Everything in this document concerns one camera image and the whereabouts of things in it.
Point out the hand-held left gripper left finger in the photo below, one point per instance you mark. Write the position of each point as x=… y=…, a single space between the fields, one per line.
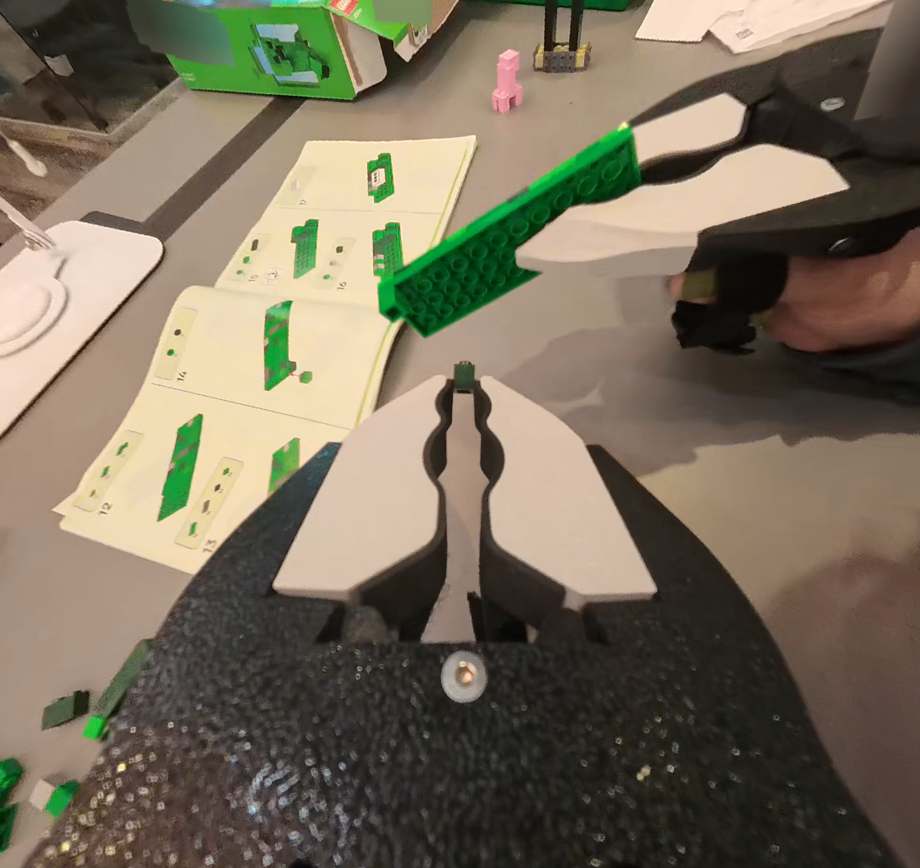
x=359 y=516

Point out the green brick plate assembly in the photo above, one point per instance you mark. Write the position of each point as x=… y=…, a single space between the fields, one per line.
x=503 y=242

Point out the green toy set box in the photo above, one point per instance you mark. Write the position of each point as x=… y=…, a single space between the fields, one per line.
x=287 y=55

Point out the black brick tower model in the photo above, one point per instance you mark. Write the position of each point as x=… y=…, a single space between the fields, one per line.
x=564 y=27

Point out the pile of loose small bricks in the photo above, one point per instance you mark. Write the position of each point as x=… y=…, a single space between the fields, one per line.
x=65 y=710

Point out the small dark green brick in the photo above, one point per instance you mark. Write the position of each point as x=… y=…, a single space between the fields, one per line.
x=464 y=377

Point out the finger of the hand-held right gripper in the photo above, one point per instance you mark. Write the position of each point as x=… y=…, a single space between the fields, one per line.
x=683 y=221
x=690 y=127

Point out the pink brick pig figure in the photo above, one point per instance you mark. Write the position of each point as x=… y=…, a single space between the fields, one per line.
x=507 y=81

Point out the open building instruction booklet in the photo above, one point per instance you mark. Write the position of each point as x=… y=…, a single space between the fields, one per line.
x=287 y=321

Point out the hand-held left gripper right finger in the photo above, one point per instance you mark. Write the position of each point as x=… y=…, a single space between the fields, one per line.
x=568 y=516

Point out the black board on white stand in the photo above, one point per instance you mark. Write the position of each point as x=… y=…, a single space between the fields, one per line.
x=72 y=293

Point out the grey desk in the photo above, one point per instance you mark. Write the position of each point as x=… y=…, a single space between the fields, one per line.
x=647 y=451

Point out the person's right hand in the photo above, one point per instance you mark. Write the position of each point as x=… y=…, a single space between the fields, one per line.
x=848 y=293

